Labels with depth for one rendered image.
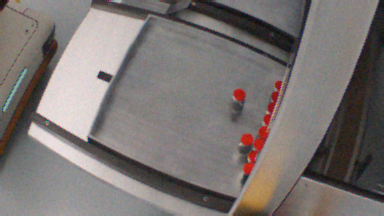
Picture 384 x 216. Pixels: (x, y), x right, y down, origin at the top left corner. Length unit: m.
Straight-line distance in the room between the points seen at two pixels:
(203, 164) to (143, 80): 0.17
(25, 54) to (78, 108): 0.84
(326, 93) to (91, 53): 0.69
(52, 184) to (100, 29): 0.91
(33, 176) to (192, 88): 1.01
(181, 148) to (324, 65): 0.60
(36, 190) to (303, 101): 1.51
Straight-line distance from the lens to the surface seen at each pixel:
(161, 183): 1.12
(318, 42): 0.58
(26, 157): 2.13
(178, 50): 1.25
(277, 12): 1.34
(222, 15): 1.28
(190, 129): 1.18
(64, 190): 2.07
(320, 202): 0.89
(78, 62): 1.24
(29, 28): 2.06
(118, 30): 1.27
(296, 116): 0.70
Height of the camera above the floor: 1.94
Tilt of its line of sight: 62 degrees down
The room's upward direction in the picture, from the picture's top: 12 degrees clockwise
